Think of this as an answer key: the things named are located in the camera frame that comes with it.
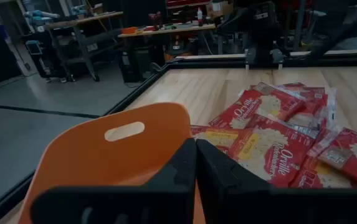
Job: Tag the black diagonal frame strut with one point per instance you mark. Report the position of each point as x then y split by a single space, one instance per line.
343 29

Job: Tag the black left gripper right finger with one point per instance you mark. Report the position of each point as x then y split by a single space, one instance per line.
259 208

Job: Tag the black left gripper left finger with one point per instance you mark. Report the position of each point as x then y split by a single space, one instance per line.
119 205

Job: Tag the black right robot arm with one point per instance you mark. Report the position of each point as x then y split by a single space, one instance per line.
259 28

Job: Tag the teal robot arm on bench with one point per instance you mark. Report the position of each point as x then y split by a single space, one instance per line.
41 15

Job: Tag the red Orville popcorn bag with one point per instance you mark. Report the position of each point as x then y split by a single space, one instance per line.
215 137
274 149
312 105
259 107
318 175
355 155

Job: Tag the small orange box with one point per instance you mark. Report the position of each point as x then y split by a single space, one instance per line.
130 30

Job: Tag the brown cardboard box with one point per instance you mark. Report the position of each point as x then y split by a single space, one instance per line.
218 9

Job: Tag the wooden workbench with clutter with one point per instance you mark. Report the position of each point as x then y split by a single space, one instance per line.
165 31

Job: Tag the orange plastic basket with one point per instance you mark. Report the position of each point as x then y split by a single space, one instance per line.
103 161

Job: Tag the wooden workbench with black legs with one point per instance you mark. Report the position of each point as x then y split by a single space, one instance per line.
81 37

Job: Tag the black computer tower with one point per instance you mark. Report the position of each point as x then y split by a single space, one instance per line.
130 65

